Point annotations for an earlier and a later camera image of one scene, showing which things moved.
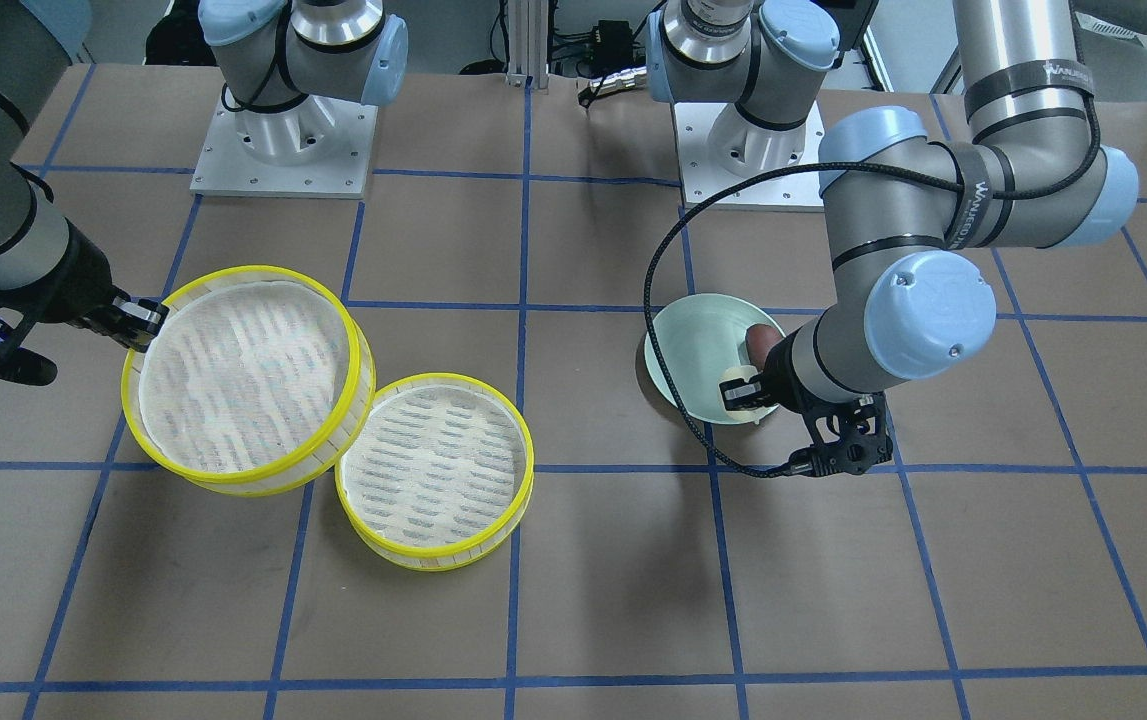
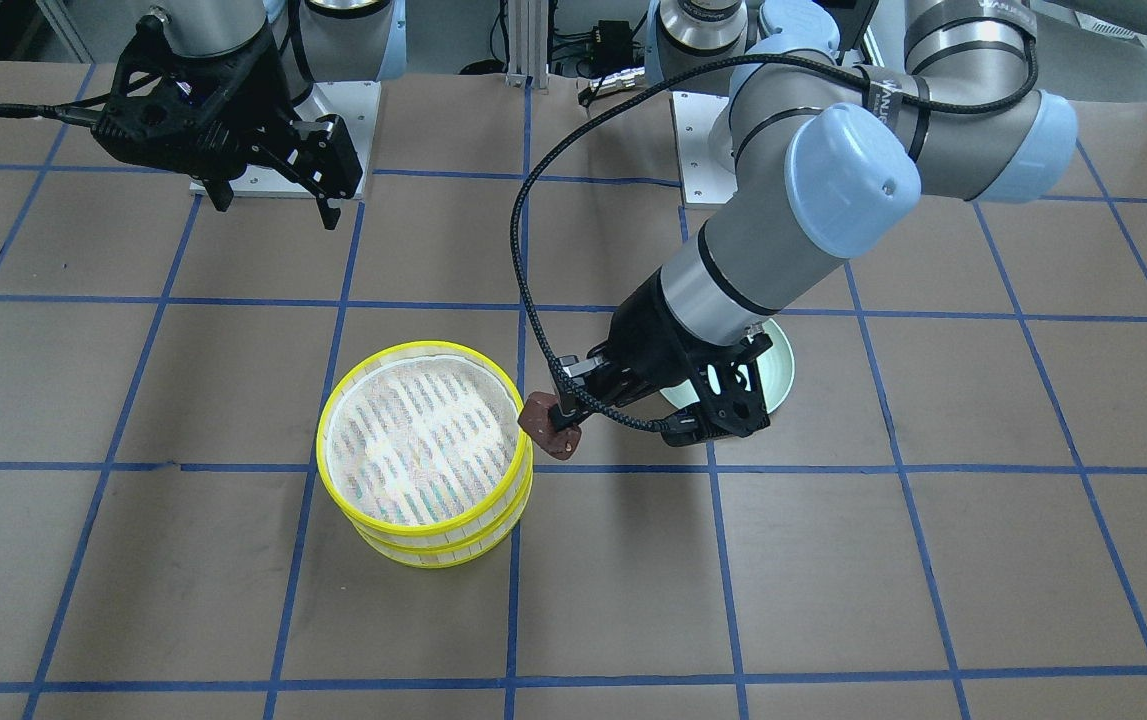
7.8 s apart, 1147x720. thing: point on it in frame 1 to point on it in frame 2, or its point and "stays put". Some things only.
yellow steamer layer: (257, 383) to (420, 445)
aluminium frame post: (528, 43) stays put
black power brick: (614, 49) stays put
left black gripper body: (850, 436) to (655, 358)
